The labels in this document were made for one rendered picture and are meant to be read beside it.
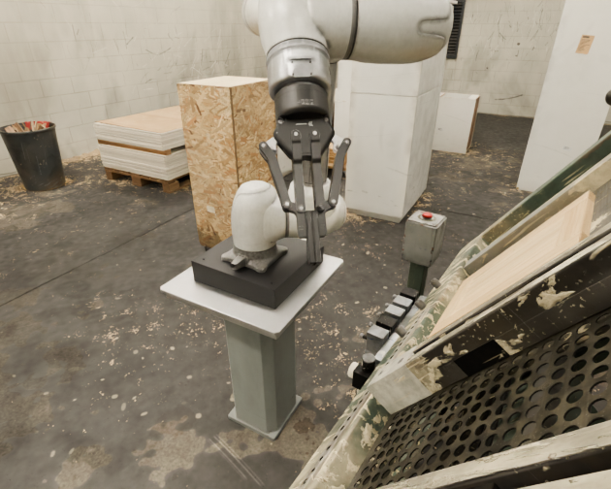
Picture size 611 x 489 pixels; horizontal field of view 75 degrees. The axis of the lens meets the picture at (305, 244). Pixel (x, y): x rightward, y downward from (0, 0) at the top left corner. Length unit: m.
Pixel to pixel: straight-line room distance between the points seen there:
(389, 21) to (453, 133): 5.49
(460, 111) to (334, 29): 5.46
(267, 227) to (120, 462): 1.18
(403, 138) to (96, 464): 2.90
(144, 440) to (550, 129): 4.35
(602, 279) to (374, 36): 0.43
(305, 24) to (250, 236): 0.87
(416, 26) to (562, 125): 4.20
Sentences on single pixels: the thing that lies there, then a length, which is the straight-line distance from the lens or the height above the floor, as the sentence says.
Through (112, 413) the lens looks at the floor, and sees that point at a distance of 2.19.
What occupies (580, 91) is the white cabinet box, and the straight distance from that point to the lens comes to 4.77.
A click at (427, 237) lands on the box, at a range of 1.54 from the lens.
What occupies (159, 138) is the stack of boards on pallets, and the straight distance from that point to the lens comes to 4.36.
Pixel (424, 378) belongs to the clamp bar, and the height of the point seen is 1.02.
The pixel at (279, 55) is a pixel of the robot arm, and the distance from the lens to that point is 0.59.
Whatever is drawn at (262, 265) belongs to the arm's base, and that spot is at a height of 0.84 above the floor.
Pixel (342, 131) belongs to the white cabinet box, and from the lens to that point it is 5.51.
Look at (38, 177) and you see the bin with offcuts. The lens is 5.13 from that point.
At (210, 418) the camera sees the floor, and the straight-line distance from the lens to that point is 2.03.
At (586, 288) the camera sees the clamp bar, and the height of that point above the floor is 1.28.
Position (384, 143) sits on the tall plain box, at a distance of 3.51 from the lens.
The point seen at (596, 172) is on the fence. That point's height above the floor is 1.26.
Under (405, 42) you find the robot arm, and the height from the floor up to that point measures 1.55.
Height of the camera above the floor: 1.57
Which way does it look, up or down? 29 degrees down
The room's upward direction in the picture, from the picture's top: straight up
